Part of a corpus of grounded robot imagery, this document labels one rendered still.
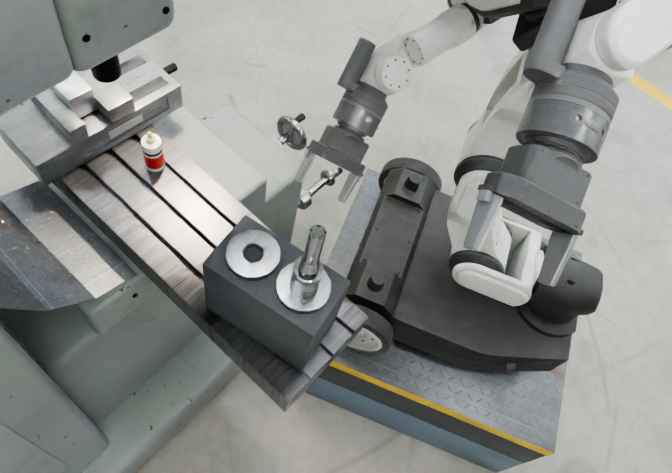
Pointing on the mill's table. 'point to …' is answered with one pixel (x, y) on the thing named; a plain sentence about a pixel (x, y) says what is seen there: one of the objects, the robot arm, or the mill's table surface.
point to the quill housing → (109, 9)
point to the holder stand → (269, 292)
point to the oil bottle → (153, 152)
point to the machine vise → (136, 63)
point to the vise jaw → (109, 97)
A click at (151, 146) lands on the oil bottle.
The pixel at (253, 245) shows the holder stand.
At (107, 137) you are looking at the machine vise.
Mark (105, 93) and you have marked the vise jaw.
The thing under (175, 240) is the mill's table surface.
